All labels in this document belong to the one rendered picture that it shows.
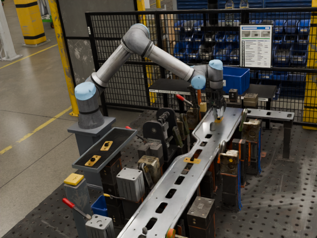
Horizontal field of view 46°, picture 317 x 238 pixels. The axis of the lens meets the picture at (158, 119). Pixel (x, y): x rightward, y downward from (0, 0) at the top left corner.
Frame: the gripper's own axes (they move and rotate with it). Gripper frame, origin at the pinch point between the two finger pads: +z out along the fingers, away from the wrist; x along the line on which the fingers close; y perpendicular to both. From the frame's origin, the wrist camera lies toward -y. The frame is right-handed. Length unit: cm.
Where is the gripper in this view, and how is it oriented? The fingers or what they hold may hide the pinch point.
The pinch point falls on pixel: (219, 116)
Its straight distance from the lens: 225.6
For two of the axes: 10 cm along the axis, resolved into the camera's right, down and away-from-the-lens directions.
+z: 1.1, 8.9, 4.4
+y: -4.2, 4.4, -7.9
